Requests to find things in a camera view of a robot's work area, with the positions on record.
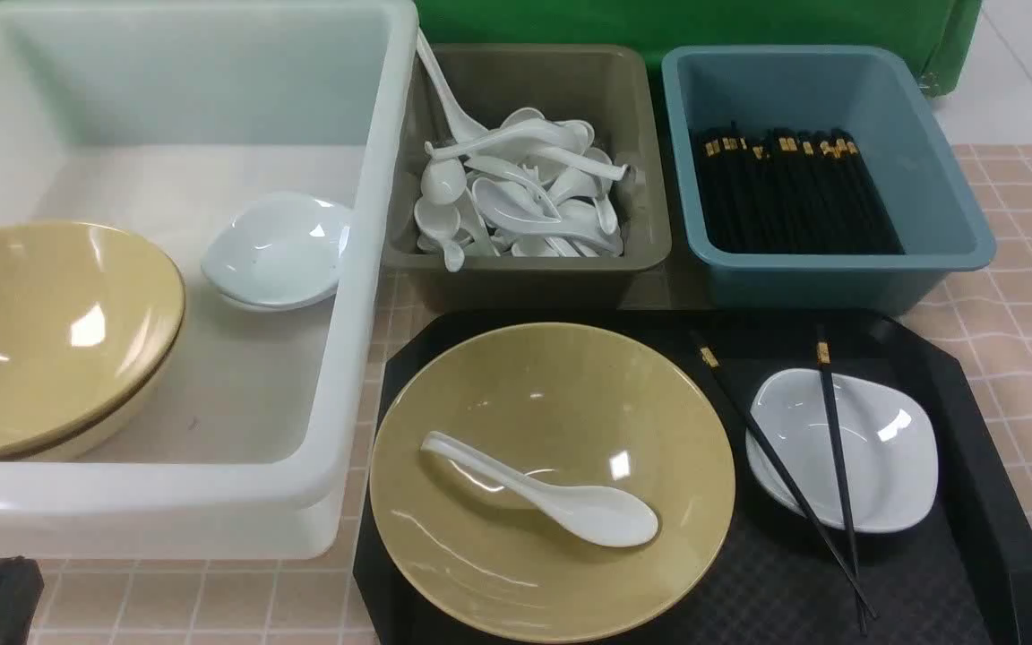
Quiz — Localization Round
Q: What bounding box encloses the bundle of black chopsticks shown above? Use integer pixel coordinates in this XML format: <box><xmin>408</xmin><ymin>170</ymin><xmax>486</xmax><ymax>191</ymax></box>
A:
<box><xmin>691</xmin><ymin>123</ymin><xmax>906</xmax><ymax>254</ymax></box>

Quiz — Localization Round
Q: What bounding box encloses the white dish in tub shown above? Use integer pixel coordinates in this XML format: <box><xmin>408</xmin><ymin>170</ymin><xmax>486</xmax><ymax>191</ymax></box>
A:
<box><xmin>201</xmin><ymin>192</ymin><xmax>355</xmax><ymax>312</ymax></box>

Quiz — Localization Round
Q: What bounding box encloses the white ceramic soup spoon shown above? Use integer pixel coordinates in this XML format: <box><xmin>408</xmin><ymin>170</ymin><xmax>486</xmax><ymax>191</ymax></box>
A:
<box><xmin>419</xmin><ymin>430</ymin><xmax>659</xmax><ymax>548</ymax></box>

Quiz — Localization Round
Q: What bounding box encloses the black plastic serving tray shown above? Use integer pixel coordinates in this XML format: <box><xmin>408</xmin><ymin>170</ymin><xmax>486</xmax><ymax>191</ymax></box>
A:
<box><xmin>355</xmin><ymin>309</ymin><xmax>1032</xmax><ymax>644</ymax></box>

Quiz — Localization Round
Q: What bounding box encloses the green cloth backdrop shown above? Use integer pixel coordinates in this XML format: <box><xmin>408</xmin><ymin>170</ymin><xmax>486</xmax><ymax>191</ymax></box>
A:
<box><xmin>415</xmin><ymin>1</ymin><xmax>982</xmax><ymax>99</ymax></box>

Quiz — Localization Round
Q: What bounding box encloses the white square sauce dish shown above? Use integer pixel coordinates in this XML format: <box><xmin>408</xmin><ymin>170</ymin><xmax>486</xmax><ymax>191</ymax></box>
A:
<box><xmin>750</xmin><ymin>368</ymin><xmax>939</xmax><ymax>534</ymax></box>

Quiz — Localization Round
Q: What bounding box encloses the stacked tan bowl in tub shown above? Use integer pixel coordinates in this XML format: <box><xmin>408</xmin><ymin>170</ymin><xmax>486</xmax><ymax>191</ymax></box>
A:
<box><xmin>0</xmin><ymin>220</ymin><xmax>187</xmax><ymax>461</ymax></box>

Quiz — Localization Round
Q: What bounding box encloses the olive plastic spoon bin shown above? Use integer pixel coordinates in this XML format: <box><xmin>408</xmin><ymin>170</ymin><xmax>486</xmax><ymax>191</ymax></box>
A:
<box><xmin>382</xmin><ymin>44</ymin><xmax>672</xmax><ymax>314</ymax></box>

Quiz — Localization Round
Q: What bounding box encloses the teal plastic chopstick bin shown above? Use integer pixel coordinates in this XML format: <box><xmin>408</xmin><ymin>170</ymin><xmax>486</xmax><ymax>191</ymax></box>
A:
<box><xmin>662</xmin><ymin>45</ymin><xmax>996</xmax><ymax>315</ymax></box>

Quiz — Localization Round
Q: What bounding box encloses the beige checked tablecloth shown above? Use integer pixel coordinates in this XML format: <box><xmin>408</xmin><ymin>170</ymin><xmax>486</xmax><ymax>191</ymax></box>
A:
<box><xmin>29</xmin><ymin>144</ymin><xmax>1032</xmax><ymax>644</ymax></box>

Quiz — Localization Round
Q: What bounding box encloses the large white plastic tub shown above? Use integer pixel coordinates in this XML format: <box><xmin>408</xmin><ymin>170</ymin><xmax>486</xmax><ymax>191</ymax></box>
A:
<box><xmin>0</xmin><ymin>1</ymin><xmax>417</xmax><ymax>560</ymax></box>

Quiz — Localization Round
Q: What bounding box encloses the tan noodle bowl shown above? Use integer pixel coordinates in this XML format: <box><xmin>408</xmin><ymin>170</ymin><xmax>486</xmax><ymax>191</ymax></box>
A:
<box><xmin>367</xmin><ymin>322</ymin><xmax>736</xmax><ymax>644</ymax></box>

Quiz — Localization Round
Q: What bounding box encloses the pile of white spoons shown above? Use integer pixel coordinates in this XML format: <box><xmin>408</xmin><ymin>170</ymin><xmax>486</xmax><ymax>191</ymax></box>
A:
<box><xmin>412</xmin><ymin>34</ymin><xmax>628</xmax><ymax>272</ymax></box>

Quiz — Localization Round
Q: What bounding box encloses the black chopstick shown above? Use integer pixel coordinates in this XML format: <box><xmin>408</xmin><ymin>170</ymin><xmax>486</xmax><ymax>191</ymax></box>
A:
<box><xmin>688</xmin><ymin>328</ymin><xmax>878</xmax><ymax>637</ymax></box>
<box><xmin>815</xmin><ymin>326</ymin><xmax>868</xmax><ymax>636</ymax></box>

